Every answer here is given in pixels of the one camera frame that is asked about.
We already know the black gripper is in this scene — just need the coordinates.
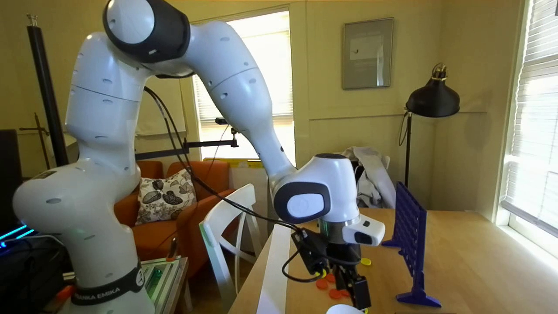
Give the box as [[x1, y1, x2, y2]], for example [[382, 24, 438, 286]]
[[325, 240, 374, 310]]

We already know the white paper cup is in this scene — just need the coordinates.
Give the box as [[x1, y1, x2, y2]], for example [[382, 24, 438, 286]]
[[325, 303, 365, 314]]

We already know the white wooden chair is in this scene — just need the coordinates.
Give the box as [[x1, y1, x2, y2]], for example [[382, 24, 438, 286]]
[[198, 183, 264, 310]]

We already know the white box with yellow top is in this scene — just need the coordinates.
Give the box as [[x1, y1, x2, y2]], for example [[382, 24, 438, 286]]
[[203, 157, 271, 233]]

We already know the stack of green books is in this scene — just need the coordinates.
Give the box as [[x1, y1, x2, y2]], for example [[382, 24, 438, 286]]
[[138, 256, 189, 308]]

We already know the orange sofa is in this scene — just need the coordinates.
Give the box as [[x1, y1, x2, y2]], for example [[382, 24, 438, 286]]
[[112, 158, 234, 275]]

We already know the black floor lamp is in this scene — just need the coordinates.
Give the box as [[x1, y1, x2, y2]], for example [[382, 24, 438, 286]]
[[398, 61, 463, 190]]

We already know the patterned throw pillow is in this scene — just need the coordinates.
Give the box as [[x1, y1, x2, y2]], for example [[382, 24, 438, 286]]
[[136, 167, 199, 226]]

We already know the white window blind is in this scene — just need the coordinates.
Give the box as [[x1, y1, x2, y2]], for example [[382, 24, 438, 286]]
[[499, 0, 558, 240]]

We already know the black equipment bag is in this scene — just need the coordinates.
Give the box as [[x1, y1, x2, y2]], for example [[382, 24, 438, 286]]
[[0, 233, 74, 314]]

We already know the black vertical pole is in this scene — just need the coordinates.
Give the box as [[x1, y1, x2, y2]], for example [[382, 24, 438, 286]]
[[25, 14, 72, 169]]

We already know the black monitor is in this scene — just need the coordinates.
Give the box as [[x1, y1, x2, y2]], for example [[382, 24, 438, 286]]
[[0, 127, 25, 233]]

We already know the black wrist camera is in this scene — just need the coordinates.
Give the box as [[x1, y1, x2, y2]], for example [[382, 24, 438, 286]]
[[292, 226, 332, 277]]

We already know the blue connect four frame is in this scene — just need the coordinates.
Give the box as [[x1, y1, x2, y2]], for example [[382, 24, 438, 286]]
[[381, 181, 443, 308]]

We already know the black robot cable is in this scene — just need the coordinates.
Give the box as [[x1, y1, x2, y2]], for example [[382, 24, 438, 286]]
[[143, 85, 320, 286]]

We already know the black camera boom stand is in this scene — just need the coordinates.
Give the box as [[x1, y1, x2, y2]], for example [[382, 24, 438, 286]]
[[135, 115, 241, 162]]

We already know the framed wall picture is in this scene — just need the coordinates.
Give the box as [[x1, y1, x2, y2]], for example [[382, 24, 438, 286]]
[[341, 15, 396, 90]]

